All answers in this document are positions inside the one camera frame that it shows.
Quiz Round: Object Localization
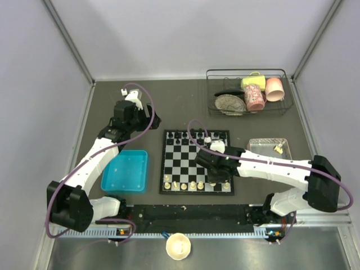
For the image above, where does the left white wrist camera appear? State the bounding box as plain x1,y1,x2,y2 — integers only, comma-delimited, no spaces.
121,88,143,110

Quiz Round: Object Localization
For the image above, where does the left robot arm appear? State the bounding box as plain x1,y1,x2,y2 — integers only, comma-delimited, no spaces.
45,98,161,239

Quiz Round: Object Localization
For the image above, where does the speckled ceramic plate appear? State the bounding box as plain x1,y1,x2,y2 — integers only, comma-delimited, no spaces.
215,94,246,116

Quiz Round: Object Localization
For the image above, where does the purple cable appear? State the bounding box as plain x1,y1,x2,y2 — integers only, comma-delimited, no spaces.
187,119,354,244
44,82,155,244

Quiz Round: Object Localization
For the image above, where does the black white chess board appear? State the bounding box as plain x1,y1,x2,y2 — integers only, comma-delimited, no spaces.
159,129,235,196

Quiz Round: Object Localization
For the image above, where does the pink plastic tray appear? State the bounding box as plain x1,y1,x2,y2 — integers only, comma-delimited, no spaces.
246,138,292,160

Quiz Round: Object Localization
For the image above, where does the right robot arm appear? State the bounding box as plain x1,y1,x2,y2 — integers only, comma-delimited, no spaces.
195,147,341,225

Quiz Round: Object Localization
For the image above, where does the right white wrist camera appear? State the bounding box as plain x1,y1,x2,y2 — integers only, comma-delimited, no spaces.
204,137,226,154

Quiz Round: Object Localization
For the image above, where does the light pink cup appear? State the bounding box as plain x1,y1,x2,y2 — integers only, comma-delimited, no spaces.
265,78,285,102

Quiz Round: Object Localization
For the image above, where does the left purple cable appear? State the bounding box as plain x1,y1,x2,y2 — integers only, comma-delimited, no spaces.
44,82,155,244

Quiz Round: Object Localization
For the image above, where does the cream white bowl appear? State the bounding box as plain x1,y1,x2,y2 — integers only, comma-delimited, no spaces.
165,233,191,261

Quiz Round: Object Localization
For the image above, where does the white queen piece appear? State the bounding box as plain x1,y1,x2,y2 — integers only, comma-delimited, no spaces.
197,181,204,190

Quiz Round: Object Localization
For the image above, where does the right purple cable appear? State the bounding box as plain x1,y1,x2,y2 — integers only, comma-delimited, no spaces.
187,119,354,244

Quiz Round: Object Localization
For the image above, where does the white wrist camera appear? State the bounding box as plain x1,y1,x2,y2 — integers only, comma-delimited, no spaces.
204,137,226,154
121,88,143,110

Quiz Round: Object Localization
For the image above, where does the yellow mug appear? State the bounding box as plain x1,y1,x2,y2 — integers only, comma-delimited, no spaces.
241,71,266,92

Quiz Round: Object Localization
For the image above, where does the grey cable duct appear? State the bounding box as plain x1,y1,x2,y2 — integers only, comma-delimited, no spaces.
62,227,269,239

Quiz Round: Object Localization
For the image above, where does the pink patterned mug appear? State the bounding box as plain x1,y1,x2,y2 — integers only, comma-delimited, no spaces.
244,84,266,112

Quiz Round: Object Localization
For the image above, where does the blue plastic tray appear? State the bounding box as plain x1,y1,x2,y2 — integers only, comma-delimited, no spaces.
101,150,149,195

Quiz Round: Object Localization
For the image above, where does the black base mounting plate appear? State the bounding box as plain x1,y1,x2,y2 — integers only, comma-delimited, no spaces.
95,204,298,226

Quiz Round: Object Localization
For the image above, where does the black knight left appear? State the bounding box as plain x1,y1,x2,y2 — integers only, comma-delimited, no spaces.
174,130,181,139

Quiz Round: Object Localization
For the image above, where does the black wire dish rack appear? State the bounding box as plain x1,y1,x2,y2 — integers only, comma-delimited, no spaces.
206,69,294,116

